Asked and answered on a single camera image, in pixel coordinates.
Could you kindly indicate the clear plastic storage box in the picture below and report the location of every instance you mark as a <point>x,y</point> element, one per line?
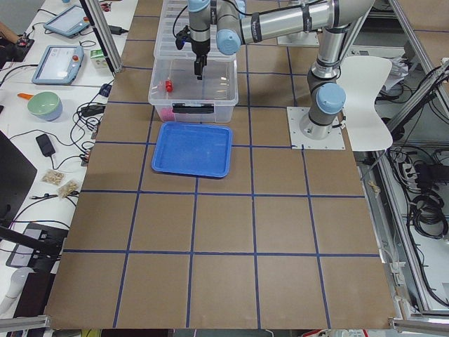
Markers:
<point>219,87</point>

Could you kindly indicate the aluminium frame post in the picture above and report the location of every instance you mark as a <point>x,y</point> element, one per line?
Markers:
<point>101,30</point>

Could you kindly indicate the blue plastic tray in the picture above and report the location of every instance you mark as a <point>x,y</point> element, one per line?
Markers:
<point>193,149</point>

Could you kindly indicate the green bowl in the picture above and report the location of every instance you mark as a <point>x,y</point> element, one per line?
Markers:
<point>45,105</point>

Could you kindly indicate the red block lower pair back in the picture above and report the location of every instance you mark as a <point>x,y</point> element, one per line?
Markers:
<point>166,114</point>

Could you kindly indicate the teach pendant near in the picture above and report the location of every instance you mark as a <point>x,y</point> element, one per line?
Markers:
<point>59,65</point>

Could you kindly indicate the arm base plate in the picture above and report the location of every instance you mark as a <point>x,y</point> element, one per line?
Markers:
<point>305,135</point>

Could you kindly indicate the white chair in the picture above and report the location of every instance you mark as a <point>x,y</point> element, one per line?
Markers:
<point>362,78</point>

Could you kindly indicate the black power adapter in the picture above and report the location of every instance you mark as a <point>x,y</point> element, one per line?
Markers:
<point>45,145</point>

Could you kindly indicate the green white carton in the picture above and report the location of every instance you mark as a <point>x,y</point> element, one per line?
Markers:
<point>98,58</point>

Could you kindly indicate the teach pendant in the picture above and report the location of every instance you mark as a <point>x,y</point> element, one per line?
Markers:
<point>59,65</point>
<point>68,23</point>

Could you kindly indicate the teach pendant far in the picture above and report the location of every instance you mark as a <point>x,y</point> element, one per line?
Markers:
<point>68,23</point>

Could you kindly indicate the black box latch handle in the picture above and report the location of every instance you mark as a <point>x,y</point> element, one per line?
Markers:
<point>182,108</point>

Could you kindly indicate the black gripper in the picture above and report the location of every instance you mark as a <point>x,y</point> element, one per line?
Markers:
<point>200,48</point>

